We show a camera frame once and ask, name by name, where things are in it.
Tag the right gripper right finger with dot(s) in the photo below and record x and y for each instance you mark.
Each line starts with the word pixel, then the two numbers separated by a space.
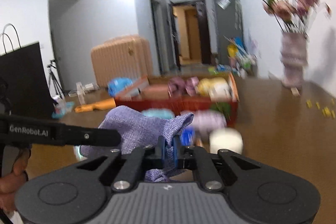
pixel 177 146

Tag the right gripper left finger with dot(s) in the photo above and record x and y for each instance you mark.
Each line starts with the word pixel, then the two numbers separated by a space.
pixel 160 152

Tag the blue tissue packet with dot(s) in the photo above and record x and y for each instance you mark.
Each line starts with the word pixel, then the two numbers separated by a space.
pixel 187 136

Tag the light blue plush toy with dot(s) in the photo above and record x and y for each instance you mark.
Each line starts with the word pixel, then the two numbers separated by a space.
pixel 159 113

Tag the lilac fluffy cloth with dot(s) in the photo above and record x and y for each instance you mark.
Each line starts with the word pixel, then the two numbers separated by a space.
pixel 206 121

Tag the purple knitted cloth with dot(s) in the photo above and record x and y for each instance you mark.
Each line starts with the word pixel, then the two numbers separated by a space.
pixel 137 130

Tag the left hand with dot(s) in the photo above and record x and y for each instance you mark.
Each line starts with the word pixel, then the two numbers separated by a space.
pixel 13 181

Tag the black paper shopping bag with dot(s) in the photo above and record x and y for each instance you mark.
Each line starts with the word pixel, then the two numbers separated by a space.
pixel 24 90

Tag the small wet wipes pack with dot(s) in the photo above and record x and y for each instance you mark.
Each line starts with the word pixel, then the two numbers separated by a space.
pixel 62 109

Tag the pink scrunchie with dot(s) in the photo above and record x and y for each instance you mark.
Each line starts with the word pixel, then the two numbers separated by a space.
pixel 179 87

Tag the yellow plush toy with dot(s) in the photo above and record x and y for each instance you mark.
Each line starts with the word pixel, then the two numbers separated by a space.
pixel 206 84

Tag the red cardboard box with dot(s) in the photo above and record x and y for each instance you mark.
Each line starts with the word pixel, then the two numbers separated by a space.
pixel 133 98

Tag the white plush toy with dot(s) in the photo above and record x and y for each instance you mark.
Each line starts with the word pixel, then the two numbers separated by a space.
pixel 220 92

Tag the orange cloth strip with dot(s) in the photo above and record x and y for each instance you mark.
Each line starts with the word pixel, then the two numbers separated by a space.
pixel 100 105

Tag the blue tissue pack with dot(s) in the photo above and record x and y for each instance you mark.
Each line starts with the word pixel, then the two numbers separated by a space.
pixel 117 85

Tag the pink ribbed suitcase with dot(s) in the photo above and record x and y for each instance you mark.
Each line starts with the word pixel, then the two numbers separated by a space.
pixel 125 56

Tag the grey refrigerator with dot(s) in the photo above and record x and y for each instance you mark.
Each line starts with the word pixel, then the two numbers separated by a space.
pixel 228 20

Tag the textured pink vase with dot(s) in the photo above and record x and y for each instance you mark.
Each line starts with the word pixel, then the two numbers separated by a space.
pixel 294 58

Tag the black camera tripod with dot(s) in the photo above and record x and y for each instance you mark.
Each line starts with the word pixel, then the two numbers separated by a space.
pixel 53 81

